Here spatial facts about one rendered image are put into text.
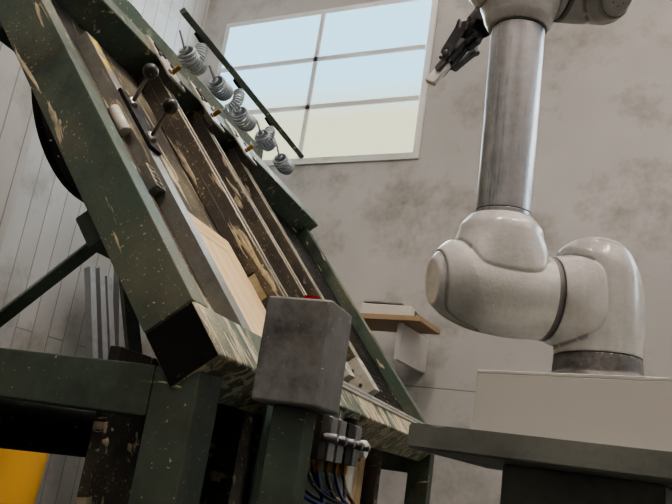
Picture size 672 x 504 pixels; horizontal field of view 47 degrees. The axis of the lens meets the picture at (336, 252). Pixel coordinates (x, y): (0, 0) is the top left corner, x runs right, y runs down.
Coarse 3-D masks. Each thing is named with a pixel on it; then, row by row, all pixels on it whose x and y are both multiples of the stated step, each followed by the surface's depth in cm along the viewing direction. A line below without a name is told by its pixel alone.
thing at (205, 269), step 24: (96, 48) 198; (96, 72) 195; (120, 96) 190; (144, 144) 184; (168, 192) 177; (168, 216) 175; (192, 240) 172; (192, 264) 170; (216, 288) 166; (216, 312) 164; (240, 312) 167
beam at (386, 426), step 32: (192, 320) 137; (224, 320) 148; (160, 352) 137; (192, 352) 135; (224, 352) 136; (256, 352) 155; (224, 384) 145; (352, 416) 211; (384, 416) 247; (384, 448) 268
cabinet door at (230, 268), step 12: (192, 216) 191; (204, 228) 195; (204, 240) 189; (216, 240) 199; (216, 252) 192; (228, 252) 203; (216, 264) 185; (228, 264) 196; (240, 264) 207; (228, 276) 188; (240, 276) 200; (240, 288) 192; (252, 288) 203; (240, 300) 184; (252, 300) 196; (252, 312) 188; (264, 312) 198; (252, 324) 181
